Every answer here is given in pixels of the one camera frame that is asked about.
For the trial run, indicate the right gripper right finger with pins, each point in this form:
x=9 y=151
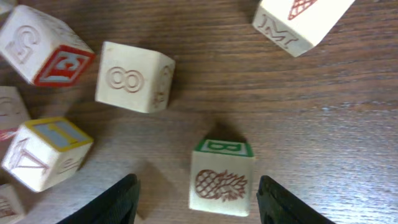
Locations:
x=277 y=205

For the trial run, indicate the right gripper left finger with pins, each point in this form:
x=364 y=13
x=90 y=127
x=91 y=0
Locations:
x=117 y=205

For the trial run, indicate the yellow-edged block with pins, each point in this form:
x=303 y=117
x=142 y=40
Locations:
x=221 y=177

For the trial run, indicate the sailboat block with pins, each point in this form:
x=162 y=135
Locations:
x=45 y=152

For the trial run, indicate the acorn block with green N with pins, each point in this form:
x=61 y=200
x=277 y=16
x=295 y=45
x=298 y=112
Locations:
x=12 y=210

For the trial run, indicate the block with 8, blue side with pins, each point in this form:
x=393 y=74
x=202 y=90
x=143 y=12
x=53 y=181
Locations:
x=134 y=78

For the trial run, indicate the butterfly block, red side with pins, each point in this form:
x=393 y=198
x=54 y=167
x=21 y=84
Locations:
x=13 y=111

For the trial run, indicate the block with red E side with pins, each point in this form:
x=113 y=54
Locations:
x=44 y=50

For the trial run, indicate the ice cream cone block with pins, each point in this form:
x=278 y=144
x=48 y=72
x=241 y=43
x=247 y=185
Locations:
x=297 y=26

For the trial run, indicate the red-top block with I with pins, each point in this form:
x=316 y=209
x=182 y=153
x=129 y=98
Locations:
x=7 y=5

